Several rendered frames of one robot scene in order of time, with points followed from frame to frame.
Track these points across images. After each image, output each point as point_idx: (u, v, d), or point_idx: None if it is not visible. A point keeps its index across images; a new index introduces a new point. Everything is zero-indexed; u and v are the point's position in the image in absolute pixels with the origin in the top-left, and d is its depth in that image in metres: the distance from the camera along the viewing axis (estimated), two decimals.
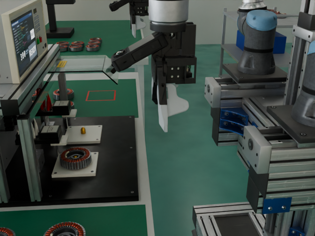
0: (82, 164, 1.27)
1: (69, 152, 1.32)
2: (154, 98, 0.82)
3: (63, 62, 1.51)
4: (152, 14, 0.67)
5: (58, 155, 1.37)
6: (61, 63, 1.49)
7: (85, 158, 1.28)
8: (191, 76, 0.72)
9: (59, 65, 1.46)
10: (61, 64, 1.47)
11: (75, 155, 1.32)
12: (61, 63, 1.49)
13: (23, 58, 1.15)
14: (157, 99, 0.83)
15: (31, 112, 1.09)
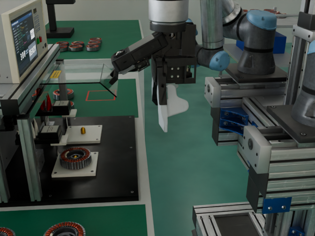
0: (82, 164, 1.27)
1: (68, 152, 1.32)
2: (154, 99, 0.82)
3: (56, 71, 1.38)
4: (152, 14, 0.67)
5: (58, 155, 1.37)
6: (55, 73, 1.36)
7: (85, 158, 1.28)
8: (191, 76, 0.72)
9: (52, 76, 1.33)
10: (55, 75, 1.34)
11: (75, 155, 1.32)
12: (55, 73, 1.36)
13: (23, 58, 1.15)
14: (157, 100, 0.83)
15: (31, 112, 1.09)
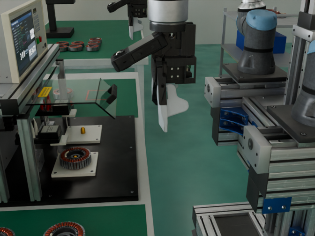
0: (82, 164, 1.27)
1: (68, 152, 1.32)
2: (154, 99, 0.82)
3: (46, 88, 1.20)
4: (151, 14, 0.67)
5: (58, 155, 1.37)
6: (44, 90, 1.19)
7: (85, 158, 1.28)
8: (191, 76, 0.72)
9: (41, 94, 1.15)
10: (43, 92, 1.17)
11: (75, 155, 1.32)
12: (44, 90, 1.19)
13: (23, 58, 1.15)
14: (157, 100, 0.83)
15: (31, 112, 1.09)
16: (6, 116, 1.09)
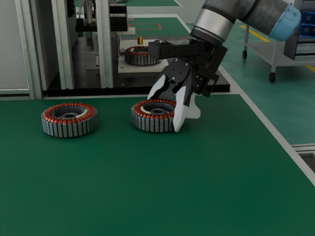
0: (153, 59, 1.06)
1: (134, 49, 1.11)
2: None
3: None
4: (205, 22, 0.72)
5: (119, 56, 1.16)
6: None
7: None
8: (206, 91, 0.78)
9: None
10: None
11: (141, 53, 1.11)
12: None
13: None
14: None
15: None
16: None
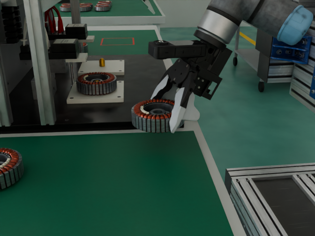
0: (106, 88, 0.98)
1: (87, 76, 1.03)
2: None
3: None
4: (207, 23, 0.71)
5: (74, 83, 1.08)
6: None
7: (109, 81, 0.99)
8: (208, 92, 0.77)
9: None
10: None
11: (95, 80, 1.03)
12: None
13: None
14: None
15: (42, 0, 0.80)
16: (9, 5, 0.80)
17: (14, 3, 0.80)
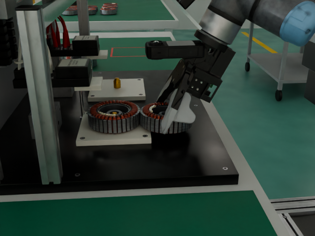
0: None
1: (100, 113, 0.76)
2: (159, 101, 0.82)
3: None
4: (204, 23, 0.68)
5: (84, 113, 0.84)
6: None
7: (135, 105, 0.80)
8: (208, 95, 0.74)
9: None
10: None
11: (109, 113, 0.78)
12: None
13: None
14: None
15: (44, 11, 0.57)
16: None
17: (3, 15, 0.56)
